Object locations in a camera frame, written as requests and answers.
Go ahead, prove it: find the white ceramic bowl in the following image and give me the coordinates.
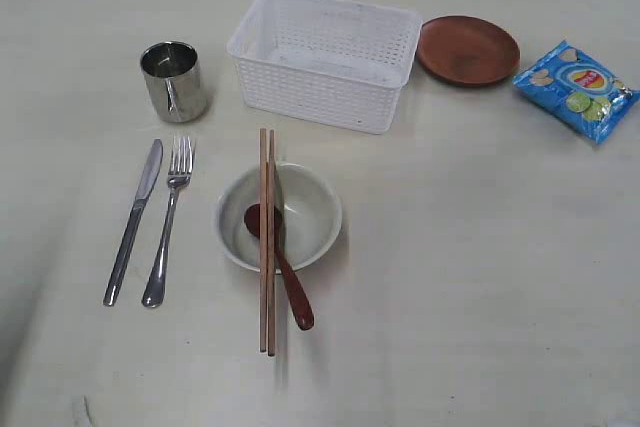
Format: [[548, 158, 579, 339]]
[[214, 162, 342, 272]]

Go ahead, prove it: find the wooden chopstick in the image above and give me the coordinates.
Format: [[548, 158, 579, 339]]
[[258, 128, 268, 353], [267, 130, 276, 357]]

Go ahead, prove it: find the dark wooden spoon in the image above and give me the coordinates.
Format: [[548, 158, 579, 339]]
[[244, 204, 315, 331]]

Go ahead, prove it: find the silver fork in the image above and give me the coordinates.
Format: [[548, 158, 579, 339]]
[[141, 135, 195, 308]]

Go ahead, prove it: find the silver table knife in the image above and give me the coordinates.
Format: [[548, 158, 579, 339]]
[[103, 139, 163, 307]]

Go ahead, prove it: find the stainless steel cup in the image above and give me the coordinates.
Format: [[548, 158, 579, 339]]
[[139, 41, 208, 123]]

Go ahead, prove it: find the brown wooden plate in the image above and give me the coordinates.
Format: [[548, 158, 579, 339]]
[[416, 15, 520, 87]]

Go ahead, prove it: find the blue chips snack bag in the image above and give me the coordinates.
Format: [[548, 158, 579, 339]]
[[513, 40, 639, 144]]

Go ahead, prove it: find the white perforated plastic basket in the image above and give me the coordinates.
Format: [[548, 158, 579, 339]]
[[227, 0, 422, 134]]

